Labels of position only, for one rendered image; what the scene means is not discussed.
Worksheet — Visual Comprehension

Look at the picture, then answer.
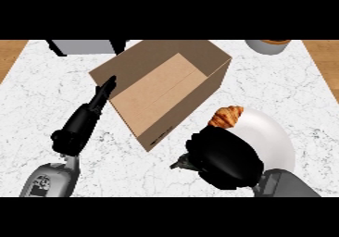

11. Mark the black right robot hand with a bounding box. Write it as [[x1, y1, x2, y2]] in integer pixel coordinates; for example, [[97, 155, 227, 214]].
[[169, 125, 265, 191]]

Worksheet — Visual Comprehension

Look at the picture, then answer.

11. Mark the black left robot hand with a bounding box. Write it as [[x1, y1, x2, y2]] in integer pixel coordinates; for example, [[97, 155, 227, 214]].
[[50, 75, 118, 157]]

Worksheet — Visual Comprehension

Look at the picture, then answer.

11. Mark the white plate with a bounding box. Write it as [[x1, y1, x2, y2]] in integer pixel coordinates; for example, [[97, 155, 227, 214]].
[[208, 106, 296, 172]]

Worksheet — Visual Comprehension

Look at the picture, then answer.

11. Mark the brown cardboard box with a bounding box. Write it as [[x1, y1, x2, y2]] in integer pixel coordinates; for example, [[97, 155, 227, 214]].
[[87, 40, 234, 153]]

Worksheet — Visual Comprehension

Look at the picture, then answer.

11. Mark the golden brown croissant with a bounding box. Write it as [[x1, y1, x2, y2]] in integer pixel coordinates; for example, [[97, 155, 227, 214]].
[[206, 105, 246, 130]]

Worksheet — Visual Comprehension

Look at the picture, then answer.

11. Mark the grey and black appliance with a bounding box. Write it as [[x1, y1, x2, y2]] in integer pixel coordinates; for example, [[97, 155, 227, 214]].
[[46, 40, 131, 57]]

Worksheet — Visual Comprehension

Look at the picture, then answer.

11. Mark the grey pot with brown contents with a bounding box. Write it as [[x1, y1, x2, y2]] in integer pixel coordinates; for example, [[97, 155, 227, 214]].
[[243, 40, 292, 56]]

